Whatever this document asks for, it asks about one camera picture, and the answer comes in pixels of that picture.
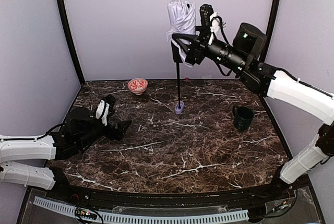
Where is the red patterned ceramic bowl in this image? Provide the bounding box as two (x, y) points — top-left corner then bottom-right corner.
(127, 78), (148, 95)

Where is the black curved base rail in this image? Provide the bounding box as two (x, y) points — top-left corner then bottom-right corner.
(26, 175), (311, 210)

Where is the dark green mug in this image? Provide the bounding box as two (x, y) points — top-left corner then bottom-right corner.
(232, 106), (254, 131)

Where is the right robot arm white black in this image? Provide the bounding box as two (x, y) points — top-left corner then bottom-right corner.
(169, 22), (333, 189)

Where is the right black corner post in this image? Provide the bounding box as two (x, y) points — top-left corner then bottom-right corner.
(259, 0), (280, 62)

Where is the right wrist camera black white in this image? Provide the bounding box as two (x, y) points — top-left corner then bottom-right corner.
(200, 4), (229, 45)

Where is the lavender folding umbrella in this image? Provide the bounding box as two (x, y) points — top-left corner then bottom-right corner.
(166, 0), (196, 115)

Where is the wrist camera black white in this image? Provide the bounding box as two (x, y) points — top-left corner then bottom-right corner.
(200, 4), (229, 45)
(94, 95), (116, 126)

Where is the small circuit board with wires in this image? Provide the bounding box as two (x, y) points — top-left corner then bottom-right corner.
(74, 207), (104, 223)

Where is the left black corner post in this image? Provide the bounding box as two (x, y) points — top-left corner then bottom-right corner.
(56, 0), (86, 86)

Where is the white slotted cable duct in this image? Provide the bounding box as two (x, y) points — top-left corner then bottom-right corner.
(33, 196), (249, 223)

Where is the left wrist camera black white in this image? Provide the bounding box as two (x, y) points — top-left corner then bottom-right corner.
(94, 95), (116, 126)

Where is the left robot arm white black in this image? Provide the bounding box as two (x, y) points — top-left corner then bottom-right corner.
(1, 107), (132, 190)

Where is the black corner post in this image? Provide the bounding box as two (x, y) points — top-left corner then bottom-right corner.
(259, 0), (280, 62)
(56, 0), (86, 86)

